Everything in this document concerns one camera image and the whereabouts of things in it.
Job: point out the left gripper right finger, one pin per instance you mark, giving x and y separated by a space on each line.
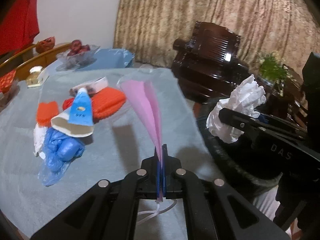
214 210

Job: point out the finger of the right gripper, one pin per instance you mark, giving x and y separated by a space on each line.
265 122

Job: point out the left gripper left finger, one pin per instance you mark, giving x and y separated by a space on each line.
108 210

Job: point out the blue plastic glove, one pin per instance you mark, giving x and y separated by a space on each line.
60 150

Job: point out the pink plastic bag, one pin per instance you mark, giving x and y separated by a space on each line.
142 97

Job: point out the white paper cup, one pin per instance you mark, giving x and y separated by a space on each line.
60 123

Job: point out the blue toothpaste tube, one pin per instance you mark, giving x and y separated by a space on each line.
81 109

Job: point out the small white tissue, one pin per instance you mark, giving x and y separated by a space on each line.
39 136

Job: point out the orange foam net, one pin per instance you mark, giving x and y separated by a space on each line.
104 104
45 112

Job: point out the black trash bin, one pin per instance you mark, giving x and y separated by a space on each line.
248 171

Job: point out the dark wooden armchair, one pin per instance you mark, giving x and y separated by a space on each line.
207 65

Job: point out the green potted plant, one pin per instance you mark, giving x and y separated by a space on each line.
272 73

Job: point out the light blue tablecloth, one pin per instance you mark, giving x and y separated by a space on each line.
117 146

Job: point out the beige patterned curtain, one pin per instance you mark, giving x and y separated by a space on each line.
148 28

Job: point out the white toothpaste box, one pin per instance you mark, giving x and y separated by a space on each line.
92 87

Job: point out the blue plastic bag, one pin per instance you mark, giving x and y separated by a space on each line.
110 59

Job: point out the gold tissue box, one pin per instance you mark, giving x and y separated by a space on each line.
37 77

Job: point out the glass fruit bowl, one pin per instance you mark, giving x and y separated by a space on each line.
78 60

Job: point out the red apples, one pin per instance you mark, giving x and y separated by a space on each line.
77 47

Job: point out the red snack packet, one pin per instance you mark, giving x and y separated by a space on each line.
6 81

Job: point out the wooden sideboard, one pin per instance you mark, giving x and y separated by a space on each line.
23 61

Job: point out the red ornament on sideboard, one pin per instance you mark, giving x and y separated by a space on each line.
45 45

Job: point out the red cloth cover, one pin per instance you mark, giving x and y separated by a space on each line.
20 26

